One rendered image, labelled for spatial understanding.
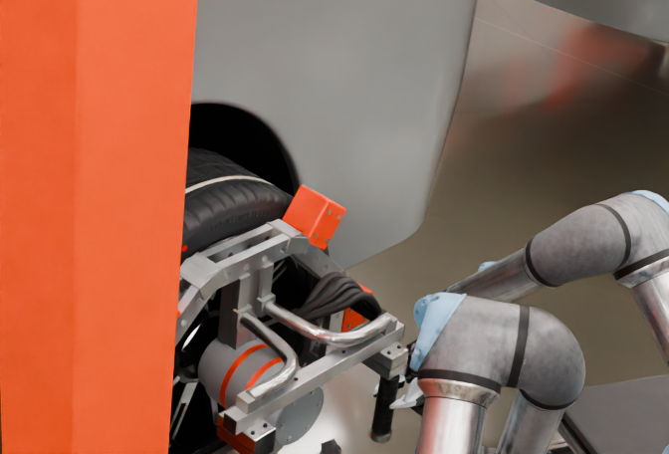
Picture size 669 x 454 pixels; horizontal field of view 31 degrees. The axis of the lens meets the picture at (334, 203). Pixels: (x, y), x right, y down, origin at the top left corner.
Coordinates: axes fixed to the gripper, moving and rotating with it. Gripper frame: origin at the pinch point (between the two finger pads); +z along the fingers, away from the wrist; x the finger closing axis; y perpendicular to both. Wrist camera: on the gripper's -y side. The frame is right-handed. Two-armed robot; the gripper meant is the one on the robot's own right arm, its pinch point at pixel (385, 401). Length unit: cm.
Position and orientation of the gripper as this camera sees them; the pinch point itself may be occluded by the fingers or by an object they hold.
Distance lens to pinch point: 229.7
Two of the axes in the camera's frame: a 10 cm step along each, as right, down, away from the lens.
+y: 1.2, -8.6, -5.0
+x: 7.2, 4.2, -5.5
